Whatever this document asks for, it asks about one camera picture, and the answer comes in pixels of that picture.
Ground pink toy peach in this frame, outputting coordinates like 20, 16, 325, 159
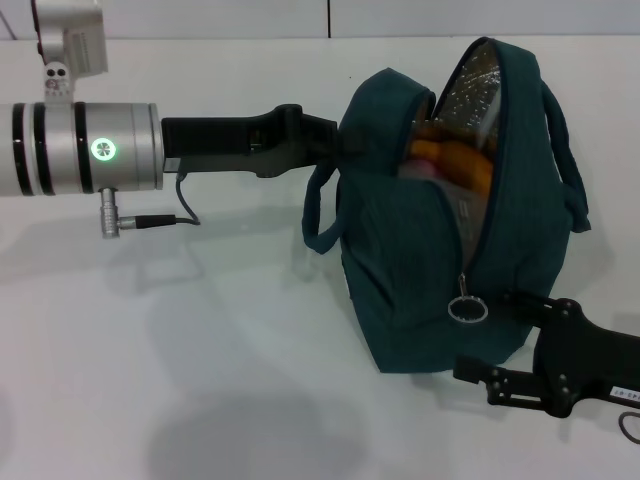
405, 156, 440, 180

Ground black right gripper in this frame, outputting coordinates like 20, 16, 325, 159
452, 289, 640, 420

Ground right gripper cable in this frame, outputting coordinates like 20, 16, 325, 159
617, 408, 640, 445

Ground dark teal insulated lunch bag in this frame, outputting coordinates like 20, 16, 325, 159
301, 35, 590, 376

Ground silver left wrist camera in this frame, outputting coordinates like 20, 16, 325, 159
29, 0, 110, 105

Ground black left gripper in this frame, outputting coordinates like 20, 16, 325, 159
160, 102, 371, 180

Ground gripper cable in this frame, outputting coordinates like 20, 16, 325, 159
117, 168, 202, 230
617, 408, 640, 445

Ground yellow banana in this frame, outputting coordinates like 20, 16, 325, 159
409, 125, 495, 197

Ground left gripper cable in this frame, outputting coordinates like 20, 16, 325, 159
117, 168, 202, 230

